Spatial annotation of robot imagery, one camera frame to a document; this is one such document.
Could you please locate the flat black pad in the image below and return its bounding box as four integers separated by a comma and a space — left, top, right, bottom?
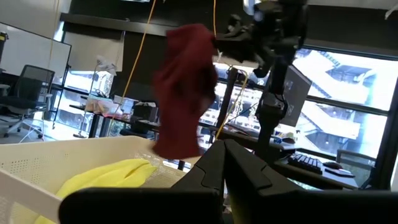
325, 167, 356, 179

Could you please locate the clear plastic storage box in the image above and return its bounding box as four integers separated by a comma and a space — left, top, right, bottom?
84, 95, 114, 115

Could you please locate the thin yellow hanging cable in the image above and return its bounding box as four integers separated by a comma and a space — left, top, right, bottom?
107, 0, 158, 128

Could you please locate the black computer monitor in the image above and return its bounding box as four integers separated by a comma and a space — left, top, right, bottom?
273, 64, 313, 128

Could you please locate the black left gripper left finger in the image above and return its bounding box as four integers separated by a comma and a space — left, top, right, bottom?
58, 139, 226, 224

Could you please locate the dark red cloth garment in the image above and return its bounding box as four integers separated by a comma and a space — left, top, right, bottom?
151, 24, 218, 160

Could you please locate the white hanging strap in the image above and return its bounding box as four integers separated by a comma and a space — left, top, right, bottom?
384, 2, 398, 20

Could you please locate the black computer mouse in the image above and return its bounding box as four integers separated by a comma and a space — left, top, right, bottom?
322, 161, 343, 170

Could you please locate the floor stand with white head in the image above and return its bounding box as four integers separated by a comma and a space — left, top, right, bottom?
73, 55, 118, 139

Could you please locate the yellow cloth garment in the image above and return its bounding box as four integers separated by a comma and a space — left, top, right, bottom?
32, 157, 159, 224

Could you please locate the white whiteboard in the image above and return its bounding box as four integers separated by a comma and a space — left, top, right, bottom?
0, 22, 72, 86

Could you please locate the black vertical frame post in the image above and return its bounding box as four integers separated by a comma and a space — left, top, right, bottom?
371, 77, 398, 191

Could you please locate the clear plastic container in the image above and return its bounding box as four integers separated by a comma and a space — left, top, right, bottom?
113, 95, 137, 121

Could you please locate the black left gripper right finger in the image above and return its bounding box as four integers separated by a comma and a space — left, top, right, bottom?
224, 139, 398, 224

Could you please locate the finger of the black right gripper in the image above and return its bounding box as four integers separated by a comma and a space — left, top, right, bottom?
213, 34, 258, 63
214, 29, 249, 40

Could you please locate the black office chair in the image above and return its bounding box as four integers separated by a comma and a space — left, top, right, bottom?
0, 64, 56, 140

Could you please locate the black stand pole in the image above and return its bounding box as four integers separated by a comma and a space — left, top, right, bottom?
216, 67, 239, 139

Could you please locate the white ceiling lamp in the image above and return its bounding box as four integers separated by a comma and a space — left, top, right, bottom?
242, 0, 261, 16

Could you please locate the black keyboard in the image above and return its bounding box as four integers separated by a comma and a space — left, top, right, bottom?
287, 153, 324, 175

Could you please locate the black box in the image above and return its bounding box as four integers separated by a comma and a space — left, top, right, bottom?
132, 101, 159, 123

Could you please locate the white perforated plastic basket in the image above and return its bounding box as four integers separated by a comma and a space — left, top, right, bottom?
0, 135, 201, 224

